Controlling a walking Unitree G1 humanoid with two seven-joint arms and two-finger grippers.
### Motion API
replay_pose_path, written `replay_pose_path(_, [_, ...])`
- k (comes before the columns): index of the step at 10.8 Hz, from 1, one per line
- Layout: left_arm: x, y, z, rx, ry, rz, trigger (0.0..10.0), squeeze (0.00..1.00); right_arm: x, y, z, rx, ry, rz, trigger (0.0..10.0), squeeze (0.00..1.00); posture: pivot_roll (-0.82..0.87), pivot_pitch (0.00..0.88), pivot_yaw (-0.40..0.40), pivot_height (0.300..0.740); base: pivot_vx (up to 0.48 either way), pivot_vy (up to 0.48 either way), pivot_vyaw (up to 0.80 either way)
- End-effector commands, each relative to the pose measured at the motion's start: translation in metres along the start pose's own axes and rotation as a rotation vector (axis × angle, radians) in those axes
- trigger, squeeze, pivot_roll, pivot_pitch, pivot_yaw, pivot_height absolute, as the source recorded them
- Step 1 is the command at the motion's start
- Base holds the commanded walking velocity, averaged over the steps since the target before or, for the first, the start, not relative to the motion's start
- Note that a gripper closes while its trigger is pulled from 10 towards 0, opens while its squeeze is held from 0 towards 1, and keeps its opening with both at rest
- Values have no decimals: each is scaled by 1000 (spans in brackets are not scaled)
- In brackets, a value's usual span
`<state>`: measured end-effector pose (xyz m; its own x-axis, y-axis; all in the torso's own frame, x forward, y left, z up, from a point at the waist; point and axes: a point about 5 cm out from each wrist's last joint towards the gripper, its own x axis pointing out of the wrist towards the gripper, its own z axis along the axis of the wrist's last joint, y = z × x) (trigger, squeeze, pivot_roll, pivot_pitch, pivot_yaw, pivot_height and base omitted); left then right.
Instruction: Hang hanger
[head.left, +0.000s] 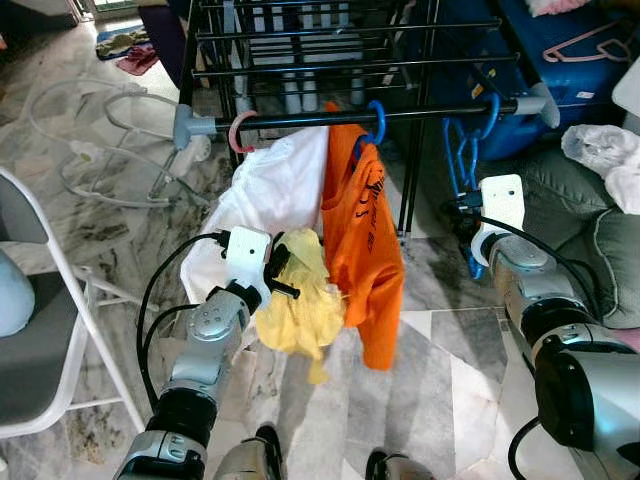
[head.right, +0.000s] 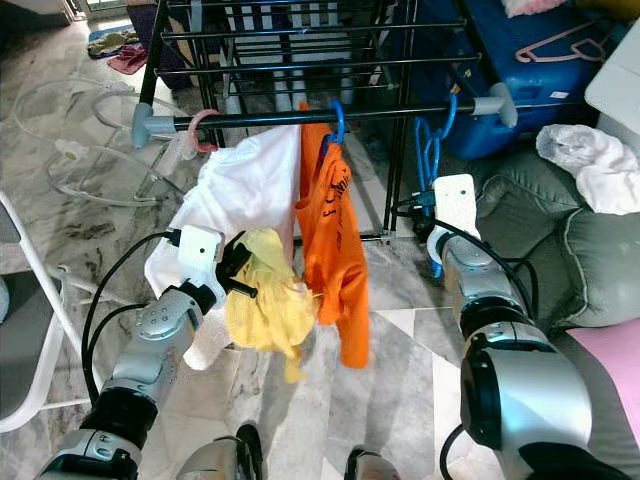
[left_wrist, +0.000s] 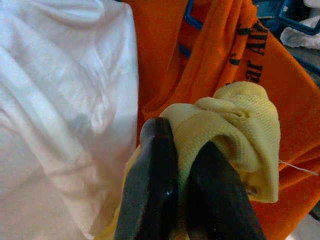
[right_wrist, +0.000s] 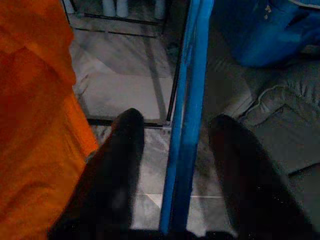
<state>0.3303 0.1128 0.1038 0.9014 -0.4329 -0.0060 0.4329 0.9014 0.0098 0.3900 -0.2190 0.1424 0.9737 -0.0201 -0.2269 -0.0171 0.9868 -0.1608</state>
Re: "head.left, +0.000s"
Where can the yellow shirt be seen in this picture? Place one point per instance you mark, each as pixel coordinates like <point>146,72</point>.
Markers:
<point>300,310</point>

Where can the blue plastic hanger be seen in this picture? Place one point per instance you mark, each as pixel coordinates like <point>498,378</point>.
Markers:
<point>462,155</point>
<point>378,118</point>

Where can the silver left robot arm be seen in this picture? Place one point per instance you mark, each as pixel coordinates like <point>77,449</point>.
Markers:
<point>200,350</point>

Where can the pink hanger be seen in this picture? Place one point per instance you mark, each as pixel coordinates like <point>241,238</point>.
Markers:
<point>590,45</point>
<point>234,135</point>

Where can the white shirt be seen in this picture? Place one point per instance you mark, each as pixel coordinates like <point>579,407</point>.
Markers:
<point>270,190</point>

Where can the orange shirt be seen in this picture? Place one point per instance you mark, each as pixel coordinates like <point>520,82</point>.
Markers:
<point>365,250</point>

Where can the black drying rack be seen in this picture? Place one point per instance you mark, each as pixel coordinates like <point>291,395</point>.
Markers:
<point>190,127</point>

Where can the grey left robot foot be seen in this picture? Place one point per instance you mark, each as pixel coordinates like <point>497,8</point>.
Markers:
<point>250,460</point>

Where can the grey robot foot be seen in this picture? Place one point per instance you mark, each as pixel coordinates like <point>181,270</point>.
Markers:
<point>250,460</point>
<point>400,468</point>

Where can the grey right robot foot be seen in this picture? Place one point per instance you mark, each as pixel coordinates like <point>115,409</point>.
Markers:
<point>400,468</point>

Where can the light grey green cushion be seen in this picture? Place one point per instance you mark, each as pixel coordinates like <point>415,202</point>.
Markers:
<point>622,270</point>

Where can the clothes heap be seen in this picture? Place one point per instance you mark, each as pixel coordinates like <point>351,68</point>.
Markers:
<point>125,50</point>

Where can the pink mattress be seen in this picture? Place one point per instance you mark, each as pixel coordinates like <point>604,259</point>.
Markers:
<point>628,337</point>

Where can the grey folding chair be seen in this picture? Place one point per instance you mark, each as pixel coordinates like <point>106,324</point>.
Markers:
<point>40,370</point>

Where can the light blue pillow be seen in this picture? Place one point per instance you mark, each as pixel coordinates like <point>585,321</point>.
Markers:
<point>15,295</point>

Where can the dark grey cushion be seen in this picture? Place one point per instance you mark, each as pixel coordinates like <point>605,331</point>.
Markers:
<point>560,190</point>

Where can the white crumpled cloth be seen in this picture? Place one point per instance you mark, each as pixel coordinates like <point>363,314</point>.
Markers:
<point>600,150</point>

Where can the white plastic box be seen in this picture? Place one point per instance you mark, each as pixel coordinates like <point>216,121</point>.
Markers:
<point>628,90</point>

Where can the blue storage box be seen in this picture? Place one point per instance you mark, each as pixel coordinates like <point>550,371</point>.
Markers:
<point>560,80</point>

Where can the pink white cloth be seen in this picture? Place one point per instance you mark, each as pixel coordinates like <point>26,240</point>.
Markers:
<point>555,8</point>

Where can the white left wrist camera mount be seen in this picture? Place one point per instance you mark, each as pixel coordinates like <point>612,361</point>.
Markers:
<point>247,258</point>

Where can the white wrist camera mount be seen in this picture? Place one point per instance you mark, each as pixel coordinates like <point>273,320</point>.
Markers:
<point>247,258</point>
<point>503,205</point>

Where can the white tubular frame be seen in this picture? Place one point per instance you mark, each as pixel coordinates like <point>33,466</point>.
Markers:
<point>85,150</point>

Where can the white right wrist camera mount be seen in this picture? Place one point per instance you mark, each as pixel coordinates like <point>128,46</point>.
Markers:
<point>503,205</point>

